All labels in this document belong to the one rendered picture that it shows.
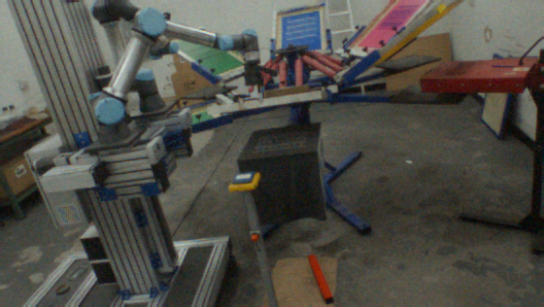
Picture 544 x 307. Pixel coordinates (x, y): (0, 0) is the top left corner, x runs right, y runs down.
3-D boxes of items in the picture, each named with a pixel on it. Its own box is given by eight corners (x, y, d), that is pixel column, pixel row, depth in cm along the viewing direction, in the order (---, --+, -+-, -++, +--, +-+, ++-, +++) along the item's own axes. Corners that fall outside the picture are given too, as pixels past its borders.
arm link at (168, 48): (123, -14, 217) (183, 43, 256) (110, -10, 222) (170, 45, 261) (116, 4, 213) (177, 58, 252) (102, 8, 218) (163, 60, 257)
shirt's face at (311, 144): (316, 152, 219) (316, 151, 219) (237, 161, 227) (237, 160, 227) (320, 122, 262) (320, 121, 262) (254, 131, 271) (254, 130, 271)
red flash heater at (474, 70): (543, 74, 253) (544, 54, 248) (530, 96, 221) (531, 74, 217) (443, 76, 291) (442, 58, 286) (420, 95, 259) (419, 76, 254)
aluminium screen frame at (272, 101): (322, 98, 200) (321, 90, 200) (207, 115, 211) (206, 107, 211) (330, 99, 277) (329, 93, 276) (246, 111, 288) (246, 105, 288)
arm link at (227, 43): (216, 51, 205) (236, 50, 210) (224, 51, 195) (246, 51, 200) (215, 35, 203) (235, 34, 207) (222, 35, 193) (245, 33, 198)
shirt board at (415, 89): (476, 95, 280) (476, 84, 277) (459, 115, 252) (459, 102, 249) (313, 93, 363) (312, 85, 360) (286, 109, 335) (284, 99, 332)
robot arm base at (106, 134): (93, 146, 192) (86, 125, 188) (109, 134, 206) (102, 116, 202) (123, 141, 190) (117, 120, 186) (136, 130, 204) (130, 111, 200)
